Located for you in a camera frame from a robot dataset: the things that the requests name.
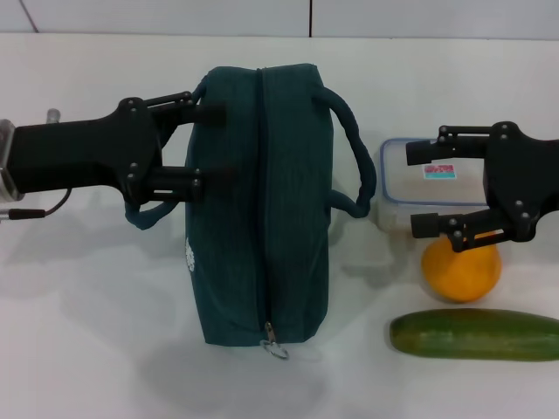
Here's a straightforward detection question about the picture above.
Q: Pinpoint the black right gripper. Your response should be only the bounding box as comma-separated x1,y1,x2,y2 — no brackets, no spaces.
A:
404,121,559,254

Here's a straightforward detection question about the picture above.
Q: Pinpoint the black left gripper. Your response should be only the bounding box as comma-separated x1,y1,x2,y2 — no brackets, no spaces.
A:
12,91,235,206

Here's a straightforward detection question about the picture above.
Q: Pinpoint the clear blue-rimmed plastic food container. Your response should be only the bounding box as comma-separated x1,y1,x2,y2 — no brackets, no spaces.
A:
377,137,493,233

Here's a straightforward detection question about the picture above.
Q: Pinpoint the orange yellow pear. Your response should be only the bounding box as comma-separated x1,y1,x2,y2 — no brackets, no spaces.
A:
420,234,503,304

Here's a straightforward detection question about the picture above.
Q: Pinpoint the dark teal fabric lunch bag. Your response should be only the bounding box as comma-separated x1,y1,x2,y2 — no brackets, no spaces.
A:
124,64,377,361

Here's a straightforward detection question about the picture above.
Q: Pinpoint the green cucumber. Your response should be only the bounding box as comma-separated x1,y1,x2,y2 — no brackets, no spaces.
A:
389,307,559,363

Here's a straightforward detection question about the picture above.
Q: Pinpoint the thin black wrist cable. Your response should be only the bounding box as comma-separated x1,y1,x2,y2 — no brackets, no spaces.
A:
0,187,72,224

